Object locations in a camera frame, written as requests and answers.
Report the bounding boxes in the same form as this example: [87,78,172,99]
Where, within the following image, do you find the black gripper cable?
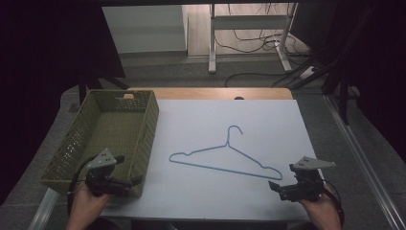
[321,178,346,228]
[66,155,97,219]

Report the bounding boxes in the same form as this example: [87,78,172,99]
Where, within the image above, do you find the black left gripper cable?
[66,155,97,219]

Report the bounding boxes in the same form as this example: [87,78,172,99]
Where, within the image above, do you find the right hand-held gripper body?
[277,155,337,203]

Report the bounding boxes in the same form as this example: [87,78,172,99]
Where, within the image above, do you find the white table mat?
[101,99,324,222]

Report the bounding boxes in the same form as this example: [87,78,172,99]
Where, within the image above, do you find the black floor cables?
[213,3,324,89]

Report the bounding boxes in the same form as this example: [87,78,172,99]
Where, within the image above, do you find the green perforated plastic basket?
[39,89,160,198]

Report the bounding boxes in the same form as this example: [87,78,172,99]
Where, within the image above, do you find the black metal stand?
[320,60,362,127]

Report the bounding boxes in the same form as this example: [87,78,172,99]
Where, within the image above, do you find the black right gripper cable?
[321,178,346,228]

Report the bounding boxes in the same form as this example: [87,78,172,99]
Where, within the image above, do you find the blue wire clothes hanger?
[169,125,283,181]

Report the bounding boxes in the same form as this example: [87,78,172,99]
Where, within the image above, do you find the short aluminium rail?
[28,187,60,230]

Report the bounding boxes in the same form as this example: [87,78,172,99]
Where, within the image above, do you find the person's right hand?
[298,184,334,215]

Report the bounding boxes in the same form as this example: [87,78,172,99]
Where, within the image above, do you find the white cabinet panel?
[101,4,188,55]

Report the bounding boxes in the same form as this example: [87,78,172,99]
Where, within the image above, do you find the white power strip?
[299,65,317,81]

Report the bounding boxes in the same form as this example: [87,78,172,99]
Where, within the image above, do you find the person's left hand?
[73,182,112,215]

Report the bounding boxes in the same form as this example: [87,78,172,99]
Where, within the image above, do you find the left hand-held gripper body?
[84,148,132,197]

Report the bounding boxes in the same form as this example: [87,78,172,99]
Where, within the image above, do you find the black stand leg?
[78,75,131,104]

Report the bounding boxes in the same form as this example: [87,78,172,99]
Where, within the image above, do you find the white metal desk frame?
[208,3,299,75]

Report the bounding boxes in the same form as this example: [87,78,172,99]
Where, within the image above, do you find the long aluminium rail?
[323,94,406,230]

